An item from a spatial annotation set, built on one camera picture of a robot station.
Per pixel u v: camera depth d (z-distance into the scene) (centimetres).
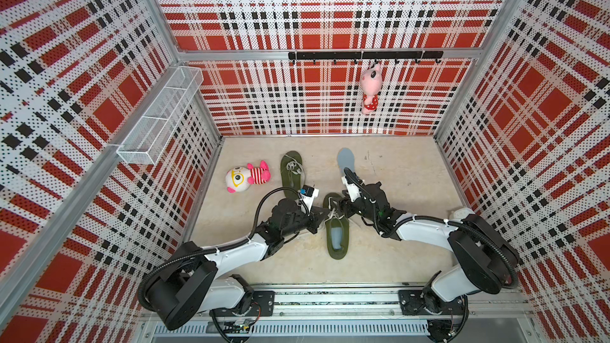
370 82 91
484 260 44
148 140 93
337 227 85
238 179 96
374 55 90
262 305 74
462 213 91
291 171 101
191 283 42
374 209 67
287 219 64
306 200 73
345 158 114
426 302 65
